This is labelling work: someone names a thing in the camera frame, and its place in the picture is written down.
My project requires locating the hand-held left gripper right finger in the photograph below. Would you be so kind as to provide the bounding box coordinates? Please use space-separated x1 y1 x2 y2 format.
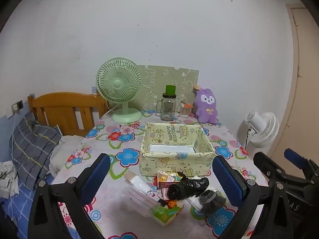
212 155 293 239

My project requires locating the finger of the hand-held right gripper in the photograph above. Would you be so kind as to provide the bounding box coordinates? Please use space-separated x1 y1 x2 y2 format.
253 151 315 187
284 149 319 180

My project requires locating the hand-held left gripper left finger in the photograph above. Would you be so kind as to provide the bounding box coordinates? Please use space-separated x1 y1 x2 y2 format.
27 153 111 239

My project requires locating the small white packet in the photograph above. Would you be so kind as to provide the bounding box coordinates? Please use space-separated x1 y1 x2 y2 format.
191 197 208 213

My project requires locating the black plastic bag roll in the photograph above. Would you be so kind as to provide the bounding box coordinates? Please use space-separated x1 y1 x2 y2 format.
167 177 209 201

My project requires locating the white cloth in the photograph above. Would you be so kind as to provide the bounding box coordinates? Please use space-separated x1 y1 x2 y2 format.
0 161 20 200
130 174 153 196

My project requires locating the yellow printed fabric storage box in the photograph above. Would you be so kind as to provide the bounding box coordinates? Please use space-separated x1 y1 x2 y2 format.
139 122 215 177

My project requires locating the yellow cartoon tissue pack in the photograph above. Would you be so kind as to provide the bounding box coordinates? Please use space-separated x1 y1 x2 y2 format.
157 170 185 196

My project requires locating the green yellow packet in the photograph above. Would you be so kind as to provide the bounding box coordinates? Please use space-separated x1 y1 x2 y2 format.
150 199 185 227

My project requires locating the white standing fan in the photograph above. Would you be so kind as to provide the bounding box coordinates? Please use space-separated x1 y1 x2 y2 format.
238 110 280 155

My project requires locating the white quilt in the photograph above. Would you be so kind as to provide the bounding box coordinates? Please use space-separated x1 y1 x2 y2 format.
48 135 85 175

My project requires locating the beige door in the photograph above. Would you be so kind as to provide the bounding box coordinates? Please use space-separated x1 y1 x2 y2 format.
268 2 319 165

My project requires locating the grey plaid pillow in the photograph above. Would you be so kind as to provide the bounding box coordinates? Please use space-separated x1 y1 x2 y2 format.
9 112 62 191

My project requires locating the purple plush bunny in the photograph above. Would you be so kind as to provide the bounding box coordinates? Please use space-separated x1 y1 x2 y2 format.
193 85 219 124

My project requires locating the blue checked bed sheet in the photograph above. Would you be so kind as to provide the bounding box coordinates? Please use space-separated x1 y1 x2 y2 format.
0 174 75 239

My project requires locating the small glass jar orange lid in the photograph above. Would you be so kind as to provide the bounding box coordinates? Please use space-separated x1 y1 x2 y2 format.
179 101 194 118

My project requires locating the wooden bed headboard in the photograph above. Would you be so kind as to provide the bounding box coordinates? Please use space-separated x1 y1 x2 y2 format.
27 92 110 137

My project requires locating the crumpled white cloth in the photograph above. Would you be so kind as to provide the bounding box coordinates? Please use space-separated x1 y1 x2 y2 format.
0 161 20 200

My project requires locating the glass mug jar green lid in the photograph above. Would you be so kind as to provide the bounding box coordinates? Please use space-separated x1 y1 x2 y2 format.
156 85 180 121

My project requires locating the green desk fan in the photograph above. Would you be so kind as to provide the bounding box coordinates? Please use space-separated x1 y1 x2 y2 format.
96 58 143 123

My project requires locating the green printed board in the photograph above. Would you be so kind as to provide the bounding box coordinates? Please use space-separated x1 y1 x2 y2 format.
137 65 200 111

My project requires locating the wall socket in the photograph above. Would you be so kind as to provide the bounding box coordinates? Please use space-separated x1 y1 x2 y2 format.
11 100 24 112

